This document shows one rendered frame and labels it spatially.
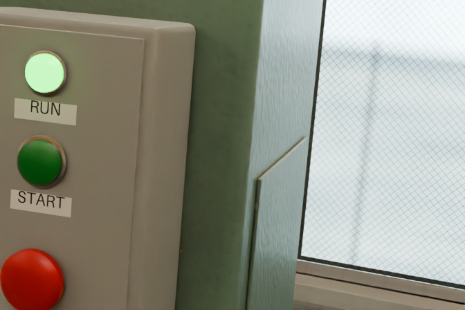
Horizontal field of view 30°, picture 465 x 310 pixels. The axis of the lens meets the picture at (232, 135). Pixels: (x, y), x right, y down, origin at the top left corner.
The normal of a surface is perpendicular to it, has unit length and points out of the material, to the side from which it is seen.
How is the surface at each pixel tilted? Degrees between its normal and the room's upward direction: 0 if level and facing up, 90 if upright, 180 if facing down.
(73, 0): 90
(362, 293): 0
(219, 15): 90
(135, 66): 90
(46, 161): 89
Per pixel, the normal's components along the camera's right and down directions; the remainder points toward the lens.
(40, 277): -0.10, 0.07
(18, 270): -0.33, 0.01
